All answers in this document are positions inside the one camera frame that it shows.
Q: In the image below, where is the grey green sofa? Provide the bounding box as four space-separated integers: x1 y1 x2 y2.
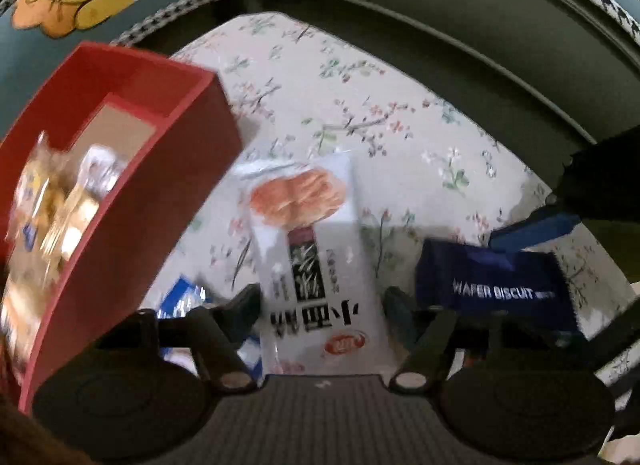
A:
119 0 639 183

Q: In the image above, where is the white rice cracker packet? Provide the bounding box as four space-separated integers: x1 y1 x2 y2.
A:
234 154 397 377

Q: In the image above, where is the yellow cookie bag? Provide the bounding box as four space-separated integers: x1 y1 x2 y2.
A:
1 132 127 374

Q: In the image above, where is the red cardboard box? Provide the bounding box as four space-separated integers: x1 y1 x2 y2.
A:
1 42 242 413

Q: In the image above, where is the blue coconut snack packet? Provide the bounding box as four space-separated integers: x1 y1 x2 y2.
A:
156 277 262 388

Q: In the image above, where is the floral tablecloth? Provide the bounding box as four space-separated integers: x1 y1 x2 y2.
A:
139 12 640 461

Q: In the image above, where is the dark blue wafer biscuit packet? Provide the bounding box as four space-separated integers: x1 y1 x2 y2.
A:
414 239 579 333

